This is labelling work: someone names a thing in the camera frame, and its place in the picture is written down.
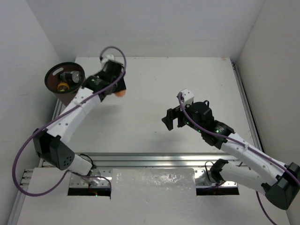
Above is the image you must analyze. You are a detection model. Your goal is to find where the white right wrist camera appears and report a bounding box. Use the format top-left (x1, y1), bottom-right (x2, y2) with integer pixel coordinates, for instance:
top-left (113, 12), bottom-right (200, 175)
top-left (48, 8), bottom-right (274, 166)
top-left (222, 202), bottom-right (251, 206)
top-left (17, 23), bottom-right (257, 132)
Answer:
top-left (177, 89), bottom-right (194, 107)

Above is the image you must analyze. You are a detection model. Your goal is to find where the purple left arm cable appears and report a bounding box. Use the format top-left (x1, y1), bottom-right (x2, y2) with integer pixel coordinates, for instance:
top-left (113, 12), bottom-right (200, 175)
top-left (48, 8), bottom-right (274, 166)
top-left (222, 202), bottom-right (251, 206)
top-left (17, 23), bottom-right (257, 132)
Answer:
top-left (12, 46), bottom-right (127, 196)

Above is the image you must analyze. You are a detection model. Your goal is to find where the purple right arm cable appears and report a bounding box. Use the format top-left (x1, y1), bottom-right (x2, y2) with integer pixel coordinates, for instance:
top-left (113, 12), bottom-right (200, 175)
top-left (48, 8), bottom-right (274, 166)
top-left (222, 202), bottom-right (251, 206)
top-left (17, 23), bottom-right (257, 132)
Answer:
top-left (178, 92), bottom-right (300, 225)

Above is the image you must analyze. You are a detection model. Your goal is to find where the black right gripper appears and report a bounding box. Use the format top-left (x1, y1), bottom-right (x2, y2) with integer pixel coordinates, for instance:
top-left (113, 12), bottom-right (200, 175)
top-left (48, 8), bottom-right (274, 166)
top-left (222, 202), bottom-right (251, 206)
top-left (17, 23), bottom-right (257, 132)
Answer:
top-left (162, 100), bottom-right (203, 133)

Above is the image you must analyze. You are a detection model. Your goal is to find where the aluminium front rail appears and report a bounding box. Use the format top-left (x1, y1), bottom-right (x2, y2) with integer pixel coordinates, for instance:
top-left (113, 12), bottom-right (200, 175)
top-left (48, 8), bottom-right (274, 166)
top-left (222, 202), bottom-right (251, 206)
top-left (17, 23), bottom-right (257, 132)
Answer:
top-left (21, 152), bottom-right (251, 188)

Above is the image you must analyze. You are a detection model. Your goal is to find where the clear bottle yellow cap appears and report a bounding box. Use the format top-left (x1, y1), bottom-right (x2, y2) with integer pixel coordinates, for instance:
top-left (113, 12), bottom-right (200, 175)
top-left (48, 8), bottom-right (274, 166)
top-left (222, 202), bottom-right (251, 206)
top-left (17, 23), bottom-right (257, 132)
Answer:
top-left (57, 82), bottom-right (70, 92)

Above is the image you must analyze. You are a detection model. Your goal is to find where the aluminium rail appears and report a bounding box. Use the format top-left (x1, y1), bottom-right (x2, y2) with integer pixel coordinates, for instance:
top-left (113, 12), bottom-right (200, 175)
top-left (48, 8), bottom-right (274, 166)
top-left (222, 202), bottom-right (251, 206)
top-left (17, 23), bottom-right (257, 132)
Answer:
top-left (21, 152), bottom-right (251, 188)
top-left (231, 61), bottom-right (260, 145)
top-left (7, 99), bottom-right (63, 225)

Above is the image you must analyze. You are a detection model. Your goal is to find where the clear bottle black label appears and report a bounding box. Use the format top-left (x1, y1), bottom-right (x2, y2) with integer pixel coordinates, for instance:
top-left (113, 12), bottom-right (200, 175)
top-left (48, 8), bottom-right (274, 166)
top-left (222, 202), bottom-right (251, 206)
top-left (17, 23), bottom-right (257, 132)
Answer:
top-left (60, 71), bottom-right (81, 84)

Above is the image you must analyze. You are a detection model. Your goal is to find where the small orange juice bottle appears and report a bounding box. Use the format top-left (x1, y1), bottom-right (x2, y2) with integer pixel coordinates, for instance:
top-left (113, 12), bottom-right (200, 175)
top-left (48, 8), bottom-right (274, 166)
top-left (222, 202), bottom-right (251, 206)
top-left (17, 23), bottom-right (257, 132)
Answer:
top-left (115, 90), bottom-right (126, 98)

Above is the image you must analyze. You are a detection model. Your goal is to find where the brown plastic waste bin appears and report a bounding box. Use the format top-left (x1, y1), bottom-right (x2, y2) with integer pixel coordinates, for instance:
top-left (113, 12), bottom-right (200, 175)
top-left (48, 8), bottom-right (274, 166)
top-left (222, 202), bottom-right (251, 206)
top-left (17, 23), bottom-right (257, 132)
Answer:
top-left (45, 62), bottom-right (85, 106)

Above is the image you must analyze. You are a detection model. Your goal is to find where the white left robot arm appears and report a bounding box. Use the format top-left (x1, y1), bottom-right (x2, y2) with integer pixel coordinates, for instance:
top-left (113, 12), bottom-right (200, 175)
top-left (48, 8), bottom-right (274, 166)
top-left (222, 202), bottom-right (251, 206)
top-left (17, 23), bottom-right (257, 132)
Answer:
top-left (33, 54), bottom-right (126, 176)

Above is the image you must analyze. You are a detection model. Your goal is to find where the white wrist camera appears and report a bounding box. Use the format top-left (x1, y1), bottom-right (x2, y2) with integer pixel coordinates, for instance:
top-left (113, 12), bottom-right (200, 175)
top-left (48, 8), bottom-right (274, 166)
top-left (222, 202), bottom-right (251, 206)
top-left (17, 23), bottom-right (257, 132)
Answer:
top-left (99, 54), bottom-right (115, 65)
top-left (177, 89), bottom-right (194, 107)

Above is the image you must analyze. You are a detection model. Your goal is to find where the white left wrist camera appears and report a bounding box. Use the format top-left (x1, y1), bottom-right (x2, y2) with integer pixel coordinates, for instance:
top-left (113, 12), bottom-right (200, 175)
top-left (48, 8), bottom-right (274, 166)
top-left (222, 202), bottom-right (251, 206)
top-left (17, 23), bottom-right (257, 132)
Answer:
top-left (99, 54), bottom-right (115, 65)

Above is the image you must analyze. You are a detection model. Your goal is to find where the aluminium left side rail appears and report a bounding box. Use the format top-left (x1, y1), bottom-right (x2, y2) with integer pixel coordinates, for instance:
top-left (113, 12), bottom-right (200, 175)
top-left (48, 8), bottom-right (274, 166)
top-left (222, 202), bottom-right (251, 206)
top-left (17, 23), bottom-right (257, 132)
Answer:
top-left (7, 99), bottom-right (63, 225)

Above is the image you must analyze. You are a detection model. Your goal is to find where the aluminium right side rail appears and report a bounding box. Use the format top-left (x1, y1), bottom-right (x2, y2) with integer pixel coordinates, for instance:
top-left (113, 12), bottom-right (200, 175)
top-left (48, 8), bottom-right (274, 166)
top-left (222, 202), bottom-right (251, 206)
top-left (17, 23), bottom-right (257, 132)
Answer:
top-left (231, 61), bottom-right (260, 145)

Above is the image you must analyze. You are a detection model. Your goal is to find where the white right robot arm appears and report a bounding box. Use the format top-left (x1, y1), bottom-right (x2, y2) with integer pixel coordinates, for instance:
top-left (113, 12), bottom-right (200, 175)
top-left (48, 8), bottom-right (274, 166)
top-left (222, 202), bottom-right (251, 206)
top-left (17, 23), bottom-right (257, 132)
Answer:
top-left (162, 100), bottom-right (300, 210)

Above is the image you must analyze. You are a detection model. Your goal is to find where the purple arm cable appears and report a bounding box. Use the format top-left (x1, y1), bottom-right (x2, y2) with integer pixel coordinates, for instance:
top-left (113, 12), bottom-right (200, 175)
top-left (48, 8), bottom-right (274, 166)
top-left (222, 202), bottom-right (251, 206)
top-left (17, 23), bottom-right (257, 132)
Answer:
top-left (12, 46), bottom-right (127, 196)
top-left (178, 92), bottom-right (300, 225)

